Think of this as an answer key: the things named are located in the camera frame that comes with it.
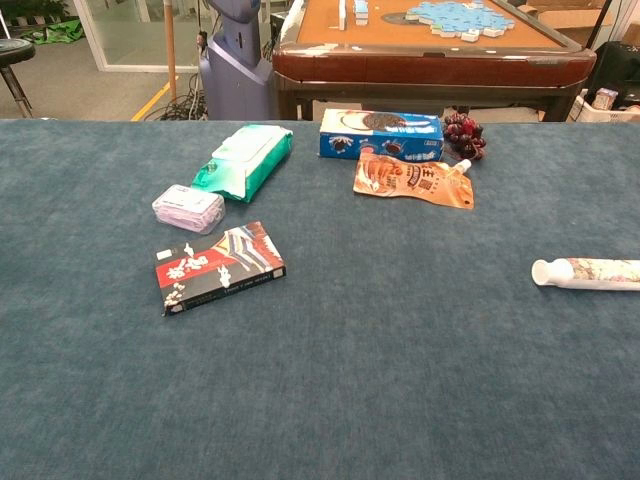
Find white floral print tube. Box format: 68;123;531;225
530;257;640;292

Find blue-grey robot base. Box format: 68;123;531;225
198;0;277;121

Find orange spouted drink pouch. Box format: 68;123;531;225
352;151;475;211

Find black and red printed box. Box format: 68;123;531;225
154;220;287;317

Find green wet wipes pack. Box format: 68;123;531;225
191;124;294;204

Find blue cookie box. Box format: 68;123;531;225
318;108;445;163

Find blue felt table cover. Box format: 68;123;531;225
0;118;640;480

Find dark red grape bunch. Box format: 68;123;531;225
442;112;488;162

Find brown mahjong table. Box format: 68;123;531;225
272;0;599;123

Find wooden pole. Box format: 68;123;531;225
163;0;179;103

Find pile of blue mahjong tiles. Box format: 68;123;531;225
404;0;516;43

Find white framed glass partition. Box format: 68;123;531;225
73;0;202;74

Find white plastic basket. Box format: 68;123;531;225
569;88;640;124

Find green cloth bag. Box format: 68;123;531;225
19;18;85;46

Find cardboard box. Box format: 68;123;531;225
517;0;614;49

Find black bag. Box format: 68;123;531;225
584;40;640;109

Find metal stool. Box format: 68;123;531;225
0;38;37;119

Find tangled floor cables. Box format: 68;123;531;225
158;74;209;122

